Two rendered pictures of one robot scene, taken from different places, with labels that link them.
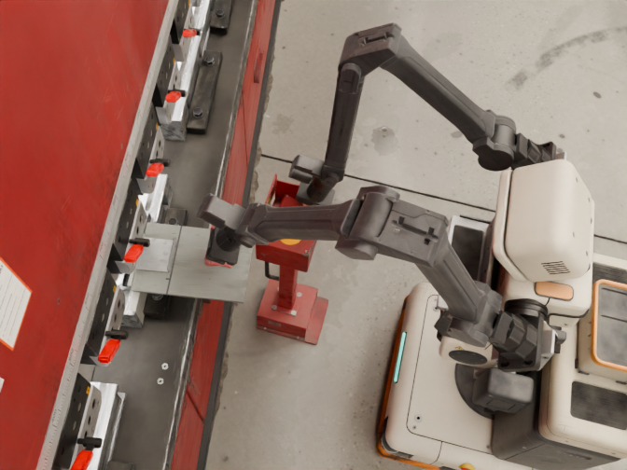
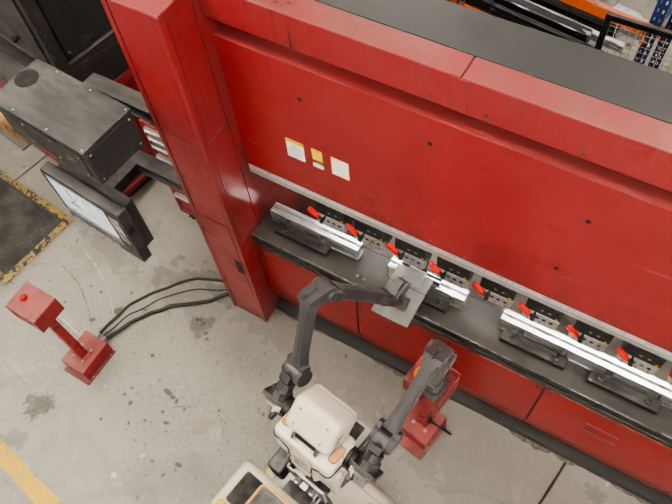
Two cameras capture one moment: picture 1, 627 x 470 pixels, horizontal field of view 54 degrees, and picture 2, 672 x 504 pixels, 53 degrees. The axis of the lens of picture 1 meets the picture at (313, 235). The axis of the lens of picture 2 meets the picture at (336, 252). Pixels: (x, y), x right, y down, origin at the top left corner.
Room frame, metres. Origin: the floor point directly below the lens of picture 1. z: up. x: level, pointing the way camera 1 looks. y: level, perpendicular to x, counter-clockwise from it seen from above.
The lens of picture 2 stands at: (1.19, -0.95, 3.70)
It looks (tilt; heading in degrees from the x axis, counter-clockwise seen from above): 59 degrees down; 128
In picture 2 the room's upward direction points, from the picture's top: 7 degrees counter-clockwise
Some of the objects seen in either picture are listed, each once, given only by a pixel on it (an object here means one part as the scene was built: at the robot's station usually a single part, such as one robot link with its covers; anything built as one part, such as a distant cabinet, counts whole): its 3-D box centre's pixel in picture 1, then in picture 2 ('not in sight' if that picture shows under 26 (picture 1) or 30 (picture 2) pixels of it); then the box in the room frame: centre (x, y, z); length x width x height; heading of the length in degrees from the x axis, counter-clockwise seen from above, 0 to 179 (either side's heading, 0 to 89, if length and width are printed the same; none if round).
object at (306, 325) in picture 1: (293, 309); (419, 428); (0.85, 0.04, 0.06); 0.25 x 0.20 x 0.12; 81
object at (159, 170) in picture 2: not in sight; (149, 182); (-0.71, 0.12, 1.17); 0.40 x 0.24 x 0.07; 1
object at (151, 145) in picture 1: (133, 148); (455, 266); (0.76, 0.42, 1.19); 0.15 x 0.09 x 0.17; 1
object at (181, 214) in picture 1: (166, 261); (418, 294); (0.63, 0.36, 0.89); 0.30 x 0.05 x 0.03; 1
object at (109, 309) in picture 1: (88, 317); (373, 229); (0.36, 0.41, 1.19); 0.15 x 0.09 x 0.17; 1
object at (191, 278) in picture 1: (194, 261); (402, 295); (0.59, 0.27, 1.00); 0.26 x 0.18 x 0.01; 91
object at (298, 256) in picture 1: (291, 224); (430, 380); (0.86, 0.07, 0.75); 0.20 x 0.16 x 0.18; 171
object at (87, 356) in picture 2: not in sight; (61, 332); (-1.04, -0.59, 0.41); 0.25 x 0.20 x 0.83; 91
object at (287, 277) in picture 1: (288, 273); (426, 405); (0.86, 0.07, 0.39); 0.05 x 0.05 x 0.54; 81
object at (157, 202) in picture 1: (143, 248); (427, 282); (0.64, 0.42, 0.92); 0.39 x 0.06 x 0.10; 1
